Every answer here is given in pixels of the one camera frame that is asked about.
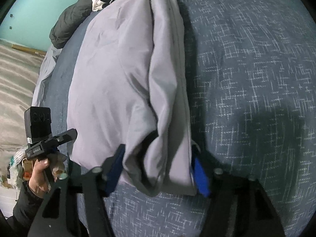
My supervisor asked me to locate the light grey zip jacket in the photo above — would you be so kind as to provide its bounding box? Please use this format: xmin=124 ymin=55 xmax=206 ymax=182
xmin=67 ymin=0 xmax=197 ymax=196

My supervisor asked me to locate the black sleeve left forearm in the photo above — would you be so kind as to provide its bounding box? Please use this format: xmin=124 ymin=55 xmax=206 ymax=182
xmin=7 ymin=181 xmax=43 ymax=236

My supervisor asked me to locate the person's left hand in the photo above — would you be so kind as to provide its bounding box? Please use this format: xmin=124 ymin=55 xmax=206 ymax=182
xmin=28 ymin=158 xmax=49 ymax=198

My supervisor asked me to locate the striped beige curtain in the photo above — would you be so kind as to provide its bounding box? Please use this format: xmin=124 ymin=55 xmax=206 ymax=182
xmin=0 ymin=44 xmax=43 ymax=151

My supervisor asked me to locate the light grey bed sheet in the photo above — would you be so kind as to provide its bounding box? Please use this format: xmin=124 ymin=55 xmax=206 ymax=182
xmin=32 ymin=45 xmax=62 ymax=106

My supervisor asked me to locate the dark grey rolled duvet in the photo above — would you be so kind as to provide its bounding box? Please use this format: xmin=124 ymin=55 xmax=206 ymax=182
xmin=49 ymin=0 xmax=92 ymax=49

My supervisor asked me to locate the blue patterned bed cover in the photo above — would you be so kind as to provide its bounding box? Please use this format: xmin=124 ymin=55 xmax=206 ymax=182
xmin=44 ymin=0 xmax=316 ymax=237

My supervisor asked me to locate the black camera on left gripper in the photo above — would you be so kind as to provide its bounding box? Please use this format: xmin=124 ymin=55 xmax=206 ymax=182
xmin=24 ymin=106 xmax=52 ymax=144

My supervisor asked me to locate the wooden frame strip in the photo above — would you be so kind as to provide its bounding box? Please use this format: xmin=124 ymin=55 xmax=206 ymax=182
xmin=11 ymin=44 xmax=46 ymax=56

